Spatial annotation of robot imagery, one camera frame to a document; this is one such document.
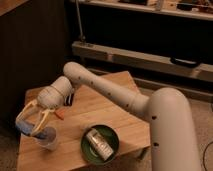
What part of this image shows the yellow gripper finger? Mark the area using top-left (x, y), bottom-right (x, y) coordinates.
top-left (15, 99), bottom-right (38, 123)
top-left (31, 109), bottom-right (53, 136)

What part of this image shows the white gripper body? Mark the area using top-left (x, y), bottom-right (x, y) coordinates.
top-left (37, 86), bottom-right (64, 109)

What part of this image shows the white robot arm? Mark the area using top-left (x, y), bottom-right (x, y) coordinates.
top-left (15, 62), bottom-right (201, 171)

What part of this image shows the orange carrot toy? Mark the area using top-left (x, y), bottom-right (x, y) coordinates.
top-left (55, 110), bottom-right (64, 120)

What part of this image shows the black white striped block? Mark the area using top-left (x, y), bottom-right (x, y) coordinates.
top-left (64, 94), bottom-right (74, 106)

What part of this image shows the silver can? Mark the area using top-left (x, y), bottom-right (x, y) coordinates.
top-left (86, 128), bottom-right (114, 161)

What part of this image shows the green bowl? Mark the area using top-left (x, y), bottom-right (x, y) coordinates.
top-left (81, 125), bottom-right (119, 165)

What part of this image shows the metal pole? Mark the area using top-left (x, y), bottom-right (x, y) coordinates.
top-left (75, 0), bottom-right (86, 43)

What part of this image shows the wooden table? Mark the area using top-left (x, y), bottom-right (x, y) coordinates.
top-left (16, 70), bottom-right (152, 171)

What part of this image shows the black handle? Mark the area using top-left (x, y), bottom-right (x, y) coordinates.
top-left (170, 57), bottom-right (201, 68)

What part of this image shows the metal shelf rail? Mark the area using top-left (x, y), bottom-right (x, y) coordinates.
top-left (71, 41), bottom-right (213, 82)

